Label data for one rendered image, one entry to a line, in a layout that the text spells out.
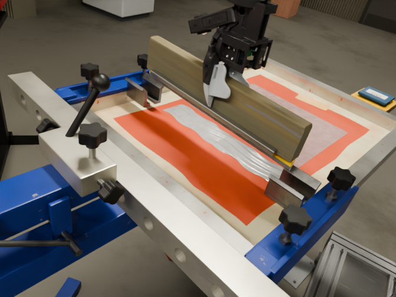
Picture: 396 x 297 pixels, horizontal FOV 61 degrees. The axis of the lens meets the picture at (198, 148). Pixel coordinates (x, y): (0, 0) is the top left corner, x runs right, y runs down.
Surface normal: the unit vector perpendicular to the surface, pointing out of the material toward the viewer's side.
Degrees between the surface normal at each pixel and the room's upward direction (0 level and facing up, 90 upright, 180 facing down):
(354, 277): 0
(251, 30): 90
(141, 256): 0
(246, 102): 91
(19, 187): 0
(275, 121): 91
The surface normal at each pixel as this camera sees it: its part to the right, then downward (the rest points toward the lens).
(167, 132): 0.17, -0.80
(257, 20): -0.69, 0.32
